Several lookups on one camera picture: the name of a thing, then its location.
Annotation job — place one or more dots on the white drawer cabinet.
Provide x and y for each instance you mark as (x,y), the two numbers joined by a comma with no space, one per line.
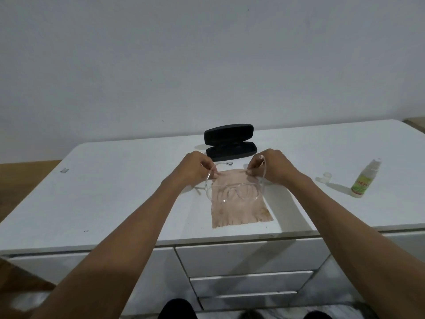
(212,229)

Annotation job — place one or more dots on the person's right fingers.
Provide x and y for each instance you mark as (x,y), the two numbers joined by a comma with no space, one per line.
(255,169)

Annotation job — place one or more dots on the person's legs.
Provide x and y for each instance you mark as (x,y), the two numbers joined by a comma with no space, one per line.
(239,310)

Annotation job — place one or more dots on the small spray bottle green label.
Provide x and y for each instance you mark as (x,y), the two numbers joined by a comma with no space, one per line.
(365,179)

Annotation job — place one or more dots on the clear frame eyeglasses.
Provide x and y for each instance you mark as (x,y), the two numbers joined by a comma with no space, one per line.
(232,189)

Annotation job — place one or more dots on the black eyeglasses case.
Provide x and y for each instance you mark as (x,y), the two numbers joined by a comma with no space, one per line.
(229,142)

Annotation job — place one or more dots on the person's left forearm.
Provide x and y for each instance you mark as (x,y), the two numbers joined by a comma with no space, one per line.
(109,249)

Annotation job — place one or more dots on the person's left fingers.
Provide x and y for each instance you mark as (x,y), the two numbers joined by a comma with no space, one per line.
(209,169)

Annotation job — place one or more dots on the person's right forearm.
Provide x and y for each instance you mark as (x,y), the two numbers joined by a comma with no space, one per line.
(358,249)

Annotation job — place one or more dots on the beige cleaning cloth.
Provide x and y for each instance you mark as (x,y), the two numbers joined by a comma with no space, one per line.
(237,200)

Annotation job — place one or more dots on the person's right hand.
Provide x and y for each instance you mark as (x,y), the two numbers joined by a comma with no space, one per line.
(277,167)

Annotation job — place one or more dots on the clear bottle cap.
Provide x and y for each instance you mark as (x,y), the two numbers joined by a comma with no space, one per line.
(325,178)

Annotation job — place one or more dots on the person's left hand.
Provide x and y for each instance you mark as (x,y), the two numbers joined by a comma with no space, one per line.
(191,169)

